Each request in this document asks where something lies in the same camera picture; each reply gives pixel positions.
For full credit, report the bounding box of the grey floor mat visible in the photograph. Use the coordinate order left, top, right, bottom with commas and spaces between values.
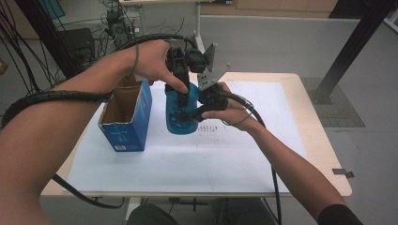
299, 76, 366, 128

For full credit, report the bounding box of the blue plastic bottle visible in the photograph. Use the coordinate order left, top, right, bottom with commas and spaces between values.
164, 82, 202, 136

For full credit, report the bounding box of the left black spiral cable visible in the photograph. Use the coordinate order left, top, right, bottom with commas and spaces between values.
0, 33, 199, 210

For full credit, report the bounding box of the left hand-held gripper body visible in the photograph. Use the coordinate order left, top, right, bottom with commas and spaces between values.
165, 41, 219, 83

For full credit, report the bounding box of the blue cardboard box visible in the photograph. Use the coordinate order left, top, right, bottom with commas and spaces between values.
98, 75, 153, 153

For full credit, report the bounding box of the white desk leg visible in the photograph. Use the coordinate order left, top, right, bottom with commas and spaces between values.
194, 1, 207, 54

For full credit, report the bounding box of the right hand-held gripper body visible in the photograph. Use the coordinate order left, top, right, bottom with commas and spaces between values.
196, 63, 233, 114

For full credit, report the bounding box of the black box case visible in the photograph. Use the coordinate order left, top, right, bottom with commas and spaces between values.
57, 27, 97, 68

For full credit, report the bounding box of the person's left hand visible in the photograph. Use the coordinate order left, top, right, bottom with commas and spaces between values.
130, 39, 190, 96

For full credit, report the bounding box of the bundle of black floor cables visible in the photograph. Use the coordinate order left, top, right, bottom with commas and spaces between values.
0, 8, 106, 95

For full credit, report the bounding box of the white paper sheet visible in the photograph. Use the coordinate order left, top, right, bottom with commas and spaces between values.
66, 79, 308, 195

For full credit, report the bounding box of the black metal stand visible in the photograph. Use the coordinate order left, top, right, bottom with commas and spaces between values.
308, 0, 398, 106

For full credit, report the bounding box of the black computer tower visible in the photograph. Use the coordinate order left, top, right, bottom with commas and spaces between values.
105, 8, 136, 51

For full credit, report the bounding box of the person's right hand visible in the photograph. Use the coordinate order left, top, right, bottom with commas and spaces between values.
201, 82, 267, 133

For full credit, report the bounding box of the black tape piece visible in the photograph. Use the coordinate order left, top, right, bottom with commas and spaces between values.
331, 168, 356, 179

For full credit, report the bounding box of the black slanted pole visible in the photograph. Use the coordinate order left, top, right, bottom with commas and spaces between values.
14, 0, 89, 83

